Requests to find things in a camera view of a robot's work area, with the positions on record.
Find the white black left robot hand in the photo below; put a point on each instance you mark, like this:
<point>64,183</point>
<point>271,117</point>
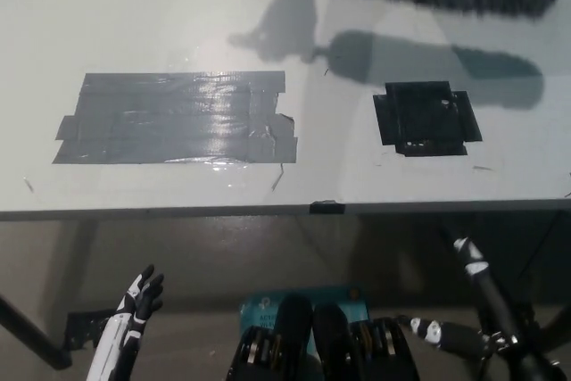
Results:
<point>127,327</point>

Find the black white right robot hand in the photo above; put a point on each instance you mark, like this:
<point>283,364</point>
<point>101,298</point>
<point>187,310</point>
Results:
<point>490,305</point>

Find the black slanted table leg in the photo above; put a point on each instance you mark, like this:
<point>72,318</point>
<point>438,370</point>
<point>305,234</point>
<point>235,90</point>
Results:
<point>31,332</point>

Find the small black tape strip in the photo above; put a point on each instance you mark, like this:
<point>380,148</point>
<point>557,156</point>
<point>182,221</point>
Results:
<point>328,207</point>

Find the black tape square mark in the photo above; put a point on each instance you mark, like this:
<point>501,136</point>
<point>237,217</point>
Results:
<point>424,118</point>

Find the grey duct tape patch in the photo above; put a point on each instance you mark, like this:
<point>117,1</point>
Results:
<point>178,118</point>

